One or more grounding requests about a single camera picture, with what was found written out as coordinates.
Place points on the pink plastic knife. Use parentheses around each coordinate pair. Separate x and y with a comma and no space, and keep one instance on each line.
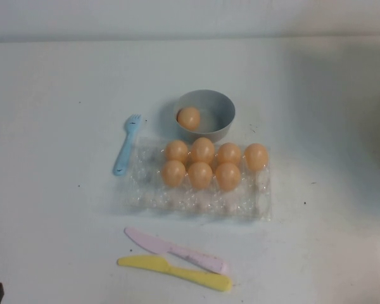
(164,245)

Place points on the yellow plastic knife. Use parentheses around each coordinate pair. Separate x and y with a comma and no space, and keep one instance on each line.
(164,266)

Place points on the light blue plastic fork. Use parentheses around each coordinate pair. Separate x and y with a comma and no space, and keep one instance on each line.
(123,152)

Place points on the orange egg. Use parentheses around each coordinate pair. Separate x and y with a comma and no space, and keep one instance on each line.
(188,117)
(202,150)
(228,176)
(200,174)
(256,156)
(229,154)
(176,151)
(174,172)

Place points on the clear plastic egg tray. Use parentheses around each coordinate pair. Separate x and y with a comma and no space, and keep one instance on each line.
(209,206)

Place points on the grey plastic bowl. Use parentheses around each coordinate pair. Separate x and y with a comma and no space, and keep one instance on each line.
(215,107)

